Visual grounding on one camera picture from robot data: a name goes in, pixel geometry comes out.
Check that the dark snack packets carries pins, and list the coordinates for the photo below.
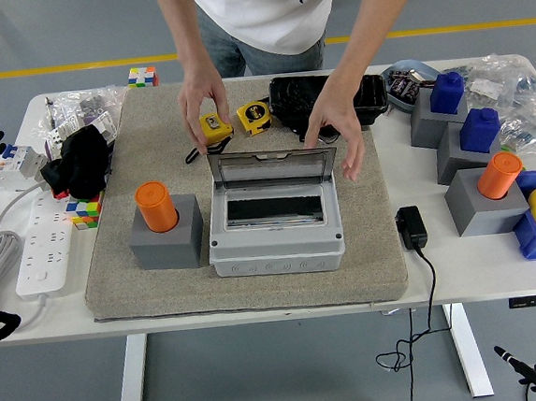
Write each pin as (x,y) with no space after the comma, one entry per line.
(403,86)

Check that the black plastic housing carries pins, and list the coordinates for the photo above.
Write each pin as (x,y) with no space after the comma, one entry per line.
(287,100)

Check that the thin metal tool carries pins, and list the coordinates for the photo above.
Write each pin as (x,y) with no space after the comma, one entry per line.
(49,111)

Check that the white blue circuit breaker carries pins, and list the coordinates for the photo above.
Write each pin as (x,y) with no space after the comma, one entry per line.
(21,166)

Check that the white power strip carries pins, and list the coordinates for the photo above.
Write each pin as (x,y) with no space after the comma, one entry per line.
(42,248)

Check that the person's right forearm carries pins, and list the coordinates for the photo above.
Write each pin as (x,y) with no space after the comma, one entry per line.
(182,29)

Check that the black cloth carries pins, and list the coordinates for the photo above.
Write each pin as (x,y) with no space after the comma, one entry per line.
(81,160)

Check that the clear bags of components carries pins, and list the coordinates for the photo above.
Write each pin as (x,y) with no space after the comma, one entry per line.
(526,93)

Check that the person's left forearm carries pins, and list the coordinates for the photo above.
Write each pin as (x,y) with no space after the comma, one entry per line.
(374,22)

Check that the white table leg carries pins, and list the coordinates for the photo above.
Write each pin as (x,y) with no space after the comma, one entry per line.
(131,386)
(469,356)

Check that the grey-brown foam mat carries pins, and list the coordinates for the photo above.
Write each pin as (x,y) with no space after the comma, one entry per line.
(351,287)

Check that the person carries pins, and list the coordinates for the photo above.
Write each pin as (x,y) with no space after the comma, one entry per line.
(270,12)

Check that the blue plastic bottle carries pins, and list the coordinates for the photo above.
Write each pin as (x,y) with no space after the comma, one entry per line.
(478,133)
(446,95)

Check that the grey holder block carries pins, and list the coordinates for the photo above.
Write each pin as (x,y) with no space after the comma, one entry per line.
(169,256)
(452,161)
(426,125)
(481,217)

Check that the colourful puzzle cube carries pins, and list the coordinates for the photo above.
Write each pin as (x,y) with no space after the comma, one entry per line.
(86,211)
(143,77)

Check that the orange cylindrical battery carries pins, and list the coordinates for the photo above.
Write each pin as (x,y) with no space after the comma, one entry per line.
(498,178)
(156,208)

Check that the black power adapter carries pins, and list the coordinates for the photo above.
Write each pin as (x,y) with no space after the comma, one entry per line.
(411,228)

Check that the grey enclosure cover clear lid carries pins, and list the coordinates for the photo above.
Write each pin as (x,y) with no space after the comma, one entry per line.
(276,235)

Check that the light blue bowl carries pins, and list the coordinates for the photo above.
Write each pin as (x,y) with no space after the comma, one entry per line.
(398,104)

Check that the person's right hand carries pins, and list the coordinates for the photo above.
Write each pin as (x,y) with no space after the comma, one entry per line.
(200,94)

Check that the clear bags of small parts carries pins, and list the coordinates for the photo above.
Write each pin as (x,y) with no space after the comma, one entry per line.
(95,100)

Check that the person's left hand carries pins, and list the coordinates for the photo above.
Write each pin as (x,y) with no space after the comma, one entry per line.
(340,110)

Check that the white purple small package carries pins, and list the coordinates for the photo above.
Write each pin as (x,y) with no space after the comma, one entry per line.
(102,126)

